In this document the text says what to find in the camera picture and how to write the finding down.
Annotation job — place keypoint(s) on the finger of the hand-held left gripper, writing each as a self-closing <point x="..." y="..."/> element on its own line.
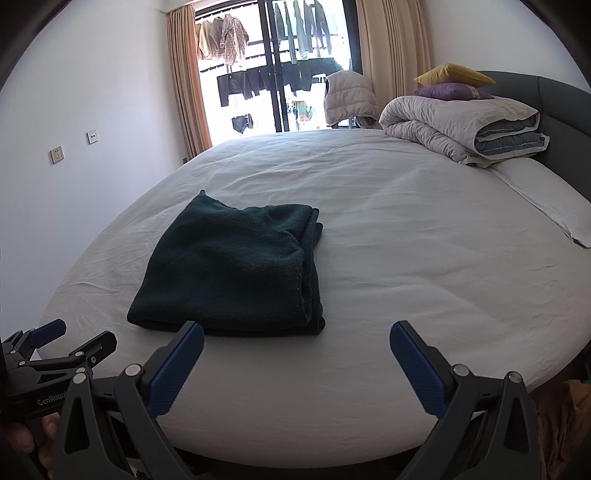
<point x="99" y="344"/>
<point x="46" y="328"/>

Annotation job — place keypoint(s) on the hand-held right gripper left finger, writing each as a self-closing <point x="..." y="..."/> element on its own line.
<point x="178" y="364"/>

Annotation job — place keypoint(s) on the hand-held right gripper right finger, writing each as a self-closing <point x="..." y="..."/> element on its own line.
<point x="418" y="369"/>

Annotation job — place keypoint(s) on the dark green sweater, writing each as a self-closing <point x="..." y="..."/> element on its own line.
<point x="221" y="263"/>

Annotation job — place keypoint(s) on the row of dark hanging clothes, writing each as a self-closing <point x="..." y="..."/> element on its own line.
<point x="240" y="85"/>

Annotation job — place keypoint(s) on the person's left hand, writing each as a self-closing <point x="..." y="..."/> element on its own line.
<point x="41" y="443"/>

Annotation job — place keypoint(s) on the round bed with white sheet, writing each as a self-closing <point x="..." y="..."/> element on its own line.
<point x="415" y="254"/>

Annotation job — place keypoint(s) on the orange cloth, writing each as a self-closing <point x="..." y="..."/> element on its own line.
<point x="568" y="415"/>

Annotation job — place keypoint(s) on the white pillow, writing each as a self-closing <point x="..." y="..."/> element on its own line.
<point x="540" y="189"/>

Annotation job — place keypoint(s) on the dark hanging shorts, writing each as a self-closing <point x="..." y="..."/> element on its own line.
<point x="242" y="123"/>

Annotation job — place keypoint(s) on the folded grey duvet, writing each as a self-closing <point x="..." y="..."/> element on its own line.
<point x="429" y="117"/>

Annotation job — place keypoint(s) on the beige curtain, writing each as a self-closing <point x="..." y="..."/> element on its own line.
<point x="392" y="50"/>
<point x="187" y="83"/>

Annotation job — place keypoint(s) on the purple pillow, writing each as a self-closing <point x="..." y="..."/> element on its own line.
<point x="443" y="91"/>

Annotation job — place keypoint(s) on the beige puffer jacket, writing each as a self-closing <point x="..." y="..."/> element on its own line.
<point x="348" y="97"/>

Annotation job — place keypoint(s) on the colourful hanging cloth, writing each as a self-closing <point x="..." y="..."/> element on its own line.
<point x="302" y="111"/>

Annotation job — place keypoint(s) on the yellow pillow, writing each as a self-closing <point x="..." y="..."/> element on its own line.
<point x="452" y="74"/>

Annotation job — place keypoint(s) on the dark grey bed headboard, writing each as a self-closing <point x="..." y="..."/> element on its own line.
<point x="563" y="106"/>

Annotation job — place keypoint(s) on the tan hanging jacket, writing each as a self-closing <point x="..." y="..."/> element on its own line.
<point x="208" y="39"/>

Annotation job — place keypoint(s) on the floral hanging jacket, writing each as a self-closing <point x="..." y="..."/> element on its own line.
<point x="233" y="39"/>

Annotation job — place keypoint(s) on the row of hanging trousers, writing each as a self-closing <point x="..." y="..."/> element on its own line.
<point x="300" y="30"/>

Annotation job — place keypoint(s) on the white wall socket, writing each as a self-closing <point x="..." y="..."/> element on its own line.
<point x="56" y="154"/>
<point x="92" y="136"/>

